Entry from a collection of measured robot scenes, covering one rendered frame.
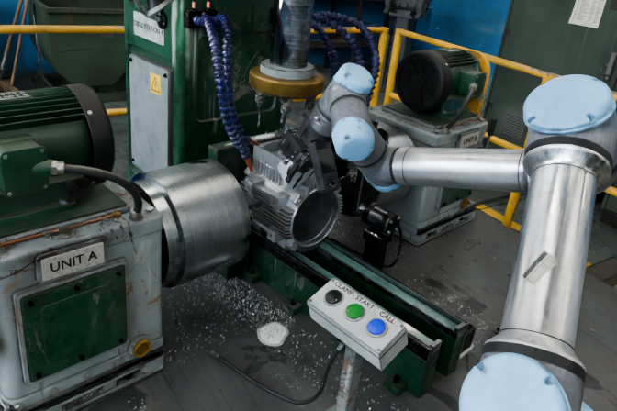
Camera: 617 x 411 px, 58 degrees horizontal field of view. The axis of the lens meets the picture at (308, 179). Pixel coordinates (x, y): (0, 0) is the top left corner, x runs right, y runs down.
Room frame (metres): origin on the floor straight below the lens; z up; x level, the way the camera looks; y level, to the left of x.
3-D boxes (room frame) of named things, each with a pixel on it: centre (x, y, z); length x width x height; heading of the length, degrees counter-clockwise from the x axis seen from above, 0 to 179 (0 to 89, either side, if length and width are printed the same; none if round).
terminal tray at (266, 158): (1.31, 0.07, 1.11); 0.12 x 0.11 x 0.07; 45
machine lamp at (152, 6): (1.28, 0.38, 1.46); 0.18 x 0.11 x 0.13; 46
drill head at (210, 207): (1.04, 0.30, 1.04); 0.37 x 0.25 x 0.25; 136
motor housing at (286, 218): (1.29, 0.04, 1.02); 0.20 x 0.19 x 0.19; 45
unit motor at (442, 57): (1.73, -0.41, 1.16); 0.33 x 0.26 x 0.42; 136
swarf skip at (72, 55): (5.35, 2.08, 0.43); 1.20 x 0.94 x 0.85; 127
